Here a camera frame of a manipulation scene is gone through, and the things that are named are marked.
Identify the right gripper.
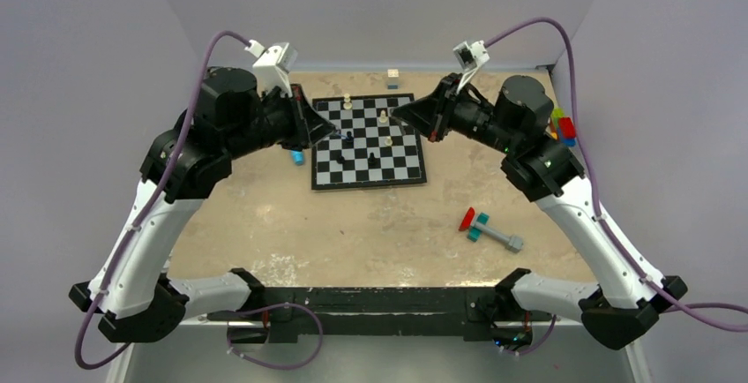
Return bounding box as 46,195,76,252
393,72,519,154

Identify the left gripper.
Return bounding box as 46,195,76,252
223,82,335,161

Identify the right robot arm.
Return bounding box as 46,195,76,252
390,73,687,350

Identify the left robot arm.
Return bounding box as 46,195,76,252
69,67,336,343

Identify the blue toy microphone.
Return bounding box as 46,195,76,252
291,151,305,166

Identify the small wooden cube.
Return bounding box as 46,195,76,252
387,69,400,84

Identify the black white chessboard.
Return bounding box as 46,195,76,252
310,94,427,191

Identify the red teal toy hammer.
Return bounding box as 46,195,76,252
458,207,524,253

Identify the colourful brick toy truck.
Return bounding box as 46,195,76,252
549,108,577,147

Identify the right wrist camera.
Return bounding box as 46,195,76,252
453,40,490,93

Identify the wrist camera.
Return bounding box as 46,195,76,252
453,40,490,93
244,40,297,96

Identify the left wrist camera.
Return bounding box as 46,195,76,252
244,40,297,96

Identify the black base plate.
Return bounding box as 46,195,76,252
207,286,550,343

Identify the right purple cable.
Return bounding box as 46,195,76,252
484,17,748,357

